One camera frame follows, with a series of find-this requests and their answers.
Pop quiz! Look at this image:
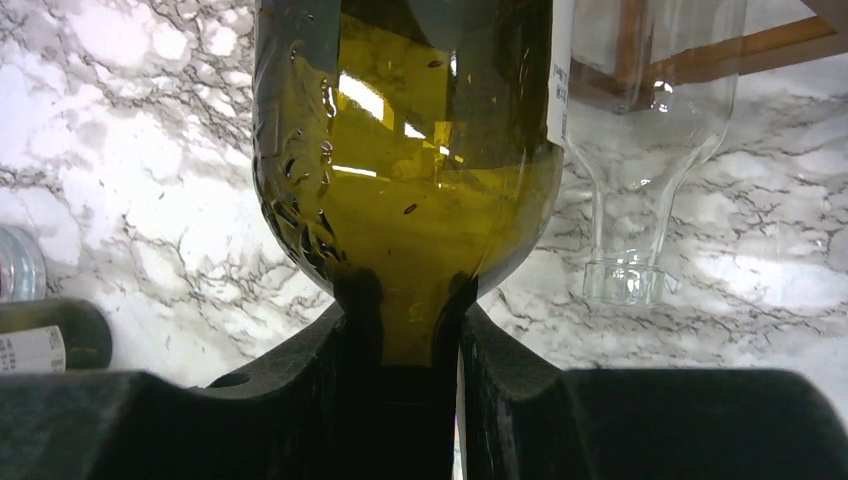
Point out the green wine bottle silver neck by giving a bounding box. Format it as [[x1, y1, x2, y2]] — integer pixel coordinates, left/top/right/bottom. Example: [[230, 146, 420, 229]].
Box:
[[1, 299, 113, 375]]

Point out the brown wooden wine rack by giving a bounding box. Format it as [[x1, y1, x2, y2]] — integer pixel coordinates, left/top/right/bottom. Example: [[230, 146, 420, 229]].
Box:
[[570, 1, 847, 112]]

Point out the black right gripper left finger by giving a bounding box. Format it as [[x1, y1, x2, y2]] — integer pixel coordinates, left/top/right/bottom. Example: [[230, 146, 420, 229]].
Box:
[[1, 305, 385, 479]]

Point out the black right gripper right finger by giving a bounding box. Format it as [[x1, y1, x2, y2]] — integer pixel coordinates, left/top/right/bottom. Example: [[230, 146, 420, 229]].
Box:
[[460, 307, 847, 479]]

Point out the green wine bottle white label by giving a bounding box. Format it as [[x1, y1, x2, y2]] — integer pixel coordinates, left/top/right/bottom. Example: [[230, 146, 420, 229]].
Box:
[[252, 1, 573, 368]]

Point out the clear bottle silver cap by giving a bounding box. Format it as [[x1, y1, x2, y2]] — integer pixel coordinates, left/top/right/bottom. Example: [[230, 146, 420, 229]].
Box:
[[1, 225, 46, 303]]

